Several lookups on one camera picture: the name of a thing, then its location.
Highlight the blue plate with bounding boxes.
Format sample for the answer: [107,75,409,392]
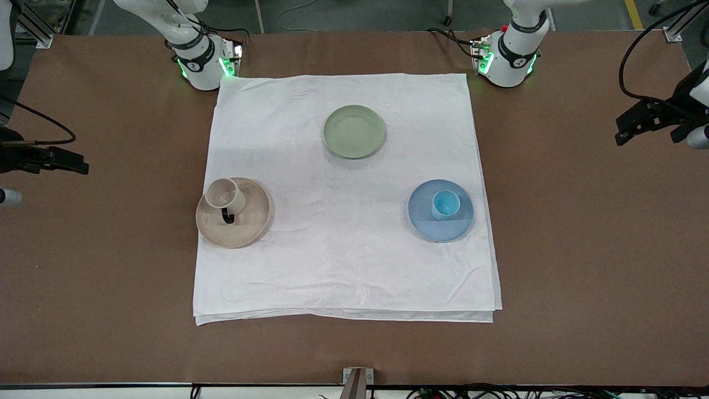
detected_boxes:
[408,179,475,243]

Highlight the grey metal camera mount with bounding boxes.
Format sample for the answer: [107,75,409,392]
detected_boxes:
[339,367,375,399]

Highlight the light green plate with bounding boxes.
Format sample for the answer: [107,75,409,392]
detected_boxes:
[322,105,387,160]

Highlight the beige ribbed plate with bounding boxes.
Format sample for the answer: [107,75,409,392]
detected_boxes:
[196,177,273,249]

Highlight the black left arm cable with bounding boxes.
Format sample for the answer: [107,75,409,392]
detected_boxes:
[618,0,709,106]

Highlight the white cloth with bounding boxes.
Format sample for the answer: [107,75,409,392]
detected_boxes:
[193,73,503,326]

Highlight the aluminium frame profile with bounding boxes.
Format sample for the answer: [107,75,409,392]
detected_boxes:
[663,0,709,43]
[14,0,54,49]

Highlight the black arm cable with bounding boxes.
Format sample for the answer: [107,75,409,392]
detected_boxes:
[618,0,709,106]
[0,95,77,146]

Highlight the black base cable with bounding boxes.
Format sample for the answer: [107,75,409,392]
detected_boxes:
[425,27,478,58]

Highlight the blue cup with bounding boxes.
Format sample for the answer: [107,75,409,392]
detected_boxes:
[431,190,461,221]

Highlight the white floor cable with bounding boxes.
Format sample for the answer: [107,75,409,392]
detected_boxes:
[276,0,323,31]

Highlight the tangled black cables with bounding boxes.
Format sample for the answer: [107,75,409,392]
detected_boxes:
[405,383,629,399]

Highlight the white mug with black handle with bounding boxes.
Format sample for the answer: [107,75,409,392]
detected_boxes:
[204,178,246,226]

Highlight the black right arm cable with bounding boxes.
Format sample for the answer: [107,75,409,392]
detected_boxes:
[0,95,77,146]

